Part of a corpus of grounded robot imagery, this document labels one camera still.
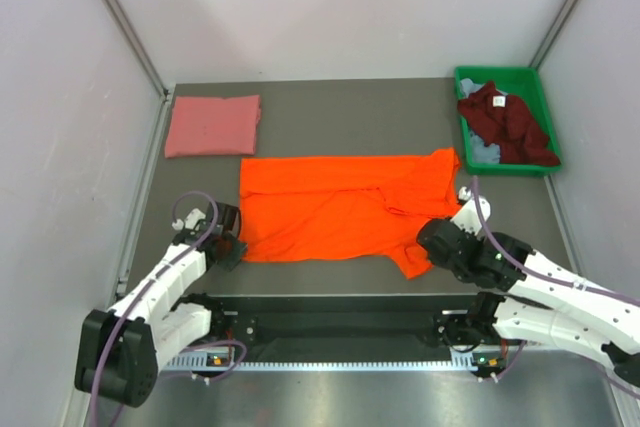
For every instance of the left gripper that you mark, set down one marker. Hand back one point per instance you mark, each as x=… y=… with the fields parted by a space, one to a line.
x=238 y=251

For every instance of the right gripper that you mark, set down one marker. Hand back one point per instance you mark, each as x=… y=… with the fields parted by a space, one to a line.
x=441 y=262

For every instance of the orange t-shirt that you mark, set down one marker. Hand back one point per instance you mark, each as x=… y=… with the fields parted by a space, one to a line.
x=337 y=208

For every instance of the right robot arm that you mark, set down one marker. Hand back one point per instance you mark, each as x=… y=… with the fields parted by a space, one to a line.
x=525 y=297

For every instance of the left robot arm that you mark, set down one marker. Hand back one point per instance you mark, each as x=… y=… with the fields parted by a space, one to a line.
x=124 y=348

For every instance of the light blue t-shirt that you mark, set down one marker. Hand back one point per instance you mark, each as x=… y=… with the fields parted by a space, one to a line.
x=480 y=152

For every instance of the folded pink t-shirt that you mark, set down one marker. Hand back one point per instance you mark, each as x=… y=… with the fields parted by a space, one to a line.
x=205 y=126

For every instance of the green plastic bin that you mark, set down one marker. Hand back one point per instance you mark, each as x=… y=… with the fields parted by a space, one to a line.
x=525 y=83

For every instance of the maroon t-shirt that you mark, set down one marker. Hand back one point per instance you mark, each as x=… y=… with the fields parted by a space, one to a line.
x=506 y=120

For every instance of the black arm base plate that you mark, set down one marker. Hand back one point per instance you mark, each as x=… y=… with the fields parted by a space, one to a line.
x=259 y=320

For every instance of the grey slotted cable duct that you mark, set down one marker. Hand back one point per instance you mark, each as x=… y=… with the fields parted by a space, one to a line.
x=290 y=361

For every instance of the left corner aluminium post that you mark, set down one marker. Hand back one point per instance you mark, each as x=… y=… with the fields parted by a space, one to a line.
x=135 y=44

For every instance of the corner aluminium post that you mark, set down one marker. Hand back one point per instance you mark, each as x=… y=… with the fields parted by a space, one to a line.
x=135 y=44
x=560 y=21

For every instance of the right corner aluminium post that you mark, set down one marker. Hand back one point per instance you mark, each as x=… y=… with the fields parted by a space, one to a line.
x=560 y=21

